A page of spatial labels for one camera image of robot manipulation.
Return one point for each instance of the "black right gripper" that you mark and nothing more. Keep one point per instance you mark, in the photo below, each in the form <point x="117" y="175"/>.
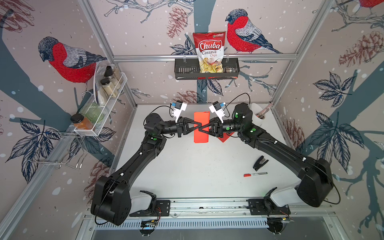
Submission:
<point x="216" y="128"/>

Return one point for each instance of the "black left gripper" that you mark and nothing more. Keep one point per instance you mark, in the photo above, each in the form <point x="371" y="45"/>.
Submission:
<point x="182" y="127"/>

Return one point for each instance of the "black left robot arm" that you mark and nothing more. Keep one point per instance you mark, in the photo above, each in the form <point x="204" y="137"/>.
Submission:
<point x="111" y="200"/>

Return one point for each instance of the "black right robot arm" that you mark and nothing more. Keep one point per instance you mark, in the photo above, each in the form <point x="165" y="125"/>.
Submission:
<point x="315" y="176"/>

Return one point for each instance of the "white pen cup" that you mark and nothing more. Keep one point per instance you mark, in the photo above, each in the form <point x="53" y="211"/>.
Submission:
<point x="256" y="120"/>

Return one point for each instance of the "red marker pen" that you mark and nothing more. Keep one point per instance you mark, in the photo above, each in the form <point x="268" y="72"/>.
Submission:
<point x="255" y="174"/>

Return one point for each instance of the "Chuba cassava chips bag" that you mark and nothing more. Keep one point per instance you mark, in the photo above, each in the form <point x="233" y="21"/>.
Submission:
<point x="210" y="51"/>

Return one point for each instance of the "beige spice bottle front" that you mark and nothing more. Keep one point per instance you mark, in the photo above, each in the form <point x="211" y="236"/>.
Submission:
<point x="109" y="88"/>

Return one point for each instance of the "beige spice bottle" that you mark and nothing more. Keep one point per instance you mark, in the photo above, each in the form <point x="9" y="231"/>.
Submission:
<point x="109" y="73"/>
<point x="109" y="88"/>

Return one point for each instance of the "beige spice bottle rear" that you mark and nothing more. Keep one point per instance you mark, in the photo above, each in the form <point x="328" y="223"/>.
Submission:
<point x="109" y="73"/>

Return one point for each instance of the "green lidded jar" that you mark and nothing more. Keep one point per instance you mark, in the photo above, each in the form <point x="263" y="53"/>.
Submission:
<point x="93" y="112"/>

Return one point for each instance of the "orange spice jar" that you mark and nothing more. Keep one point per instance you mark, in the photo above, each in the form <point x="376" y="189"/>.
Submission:
<point x="81" y="122"/>

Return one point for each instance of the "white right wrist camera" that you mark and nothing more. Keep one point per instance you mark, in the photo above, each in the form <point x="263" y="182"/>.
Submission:
<point x="218" y="109"/>

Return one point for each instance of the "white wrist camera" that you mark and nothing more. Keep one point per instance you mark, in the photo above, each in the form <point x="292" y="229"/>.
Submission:
<point x="177" y="108"/>
<point x="218" y="109"/>

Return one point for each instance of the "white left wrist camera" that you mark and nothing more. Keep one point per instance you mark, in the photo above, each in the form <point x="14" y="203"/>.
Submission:
<point x="177" y="108"/>

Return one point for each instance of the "black wire basket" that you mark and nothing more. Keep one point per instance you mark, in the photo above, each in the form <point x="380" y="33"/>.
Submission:
<point x="193" y="69"/>

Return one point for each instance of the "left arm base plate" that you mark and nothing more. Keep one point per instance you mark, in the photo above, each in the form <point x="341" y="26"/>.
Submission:
<point x="161" y="207"/>

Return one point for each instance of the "white wire shelf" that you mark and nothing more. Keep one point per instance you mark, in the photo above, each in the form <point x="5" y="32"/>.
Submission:
<point x="102" y="99"/>

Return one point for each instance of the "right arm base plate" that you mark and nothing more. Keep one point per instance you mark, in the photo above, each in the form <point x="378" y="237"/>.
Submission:
<point x="259" y="207"/>

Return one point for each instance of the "chrome wire rack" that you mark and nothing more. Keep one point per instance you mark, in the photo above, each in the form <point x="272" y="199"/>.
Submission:
<point x="70" y="152"/>

